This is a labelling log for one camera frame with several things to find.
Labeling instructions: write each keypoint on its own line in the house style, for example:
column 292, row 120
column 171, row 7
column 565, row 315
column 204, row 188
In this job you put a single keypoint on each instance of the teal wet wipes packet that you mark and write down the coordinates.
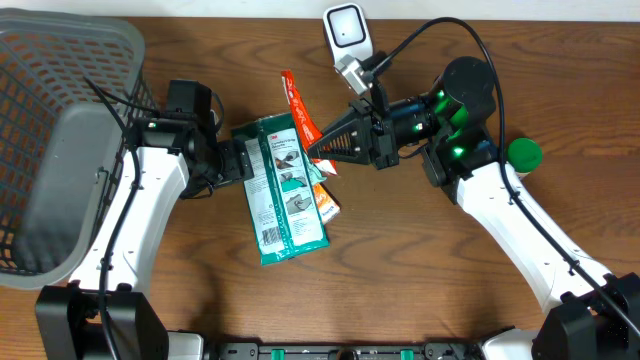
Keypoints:
column 315, row 175

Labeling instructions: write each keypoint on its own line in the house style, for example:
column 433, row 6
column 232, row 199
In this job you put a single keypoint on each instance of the small orange snack box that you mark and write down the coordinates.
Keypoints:
column 327, row 207

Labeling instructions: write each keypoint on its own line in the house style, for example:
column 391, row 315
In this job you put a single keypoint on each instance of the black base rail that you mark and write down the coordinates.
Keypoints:
column 426, row 351

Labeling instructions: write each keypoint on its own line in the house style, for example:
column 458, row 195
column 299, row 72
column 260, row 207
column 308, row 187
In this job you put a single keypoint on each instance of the red Nescafe coffee sachet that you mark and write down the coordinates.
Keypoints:
column 307, row 130

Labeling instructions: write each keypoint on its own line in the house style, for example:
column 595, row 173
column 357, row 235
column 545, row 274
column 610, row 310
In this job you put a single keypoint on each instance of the white barcode scanner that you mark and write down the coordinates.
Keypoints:
column 346, row 32

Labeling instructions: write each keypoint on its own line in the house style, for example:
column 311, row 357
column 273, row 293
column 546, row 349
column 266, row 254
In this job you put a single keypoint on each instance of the green white 3M package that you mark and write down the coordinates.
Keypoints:
column 281, row 201

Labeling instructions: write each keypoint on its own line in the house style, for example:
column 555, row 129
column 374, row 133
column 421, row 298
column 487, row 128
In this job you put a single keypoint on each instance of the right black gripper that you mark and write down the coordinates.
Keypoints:
column 375, row 140

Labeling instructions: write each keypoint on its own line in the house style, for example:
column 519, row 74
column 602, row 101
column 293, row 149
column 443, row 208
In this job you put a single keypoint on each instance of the grey plastic shopping basket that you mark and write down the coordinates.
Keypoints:
column 67, row 83

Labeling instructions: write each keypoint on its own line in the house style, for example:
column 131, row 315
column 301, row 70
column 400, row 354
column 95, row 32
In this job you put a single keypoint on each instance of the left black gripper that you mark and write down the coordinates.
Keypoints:
column 236, row 163

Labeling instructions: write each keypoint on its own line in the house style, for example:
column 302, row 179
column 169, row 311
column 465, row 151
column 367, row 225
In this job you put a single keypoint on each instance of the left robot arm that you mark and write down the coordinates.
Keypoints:
column 104, row 311

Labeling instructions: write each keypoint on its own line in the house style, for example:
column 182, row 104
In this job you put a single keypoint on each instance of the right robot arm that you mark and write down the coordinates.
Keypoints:
column 589, row 312

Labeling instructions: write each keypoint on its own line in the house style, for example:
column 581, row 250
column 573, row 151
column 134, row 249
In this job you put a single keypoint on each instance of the green lid white jar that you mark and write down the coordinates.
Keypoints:
column 524, row 155

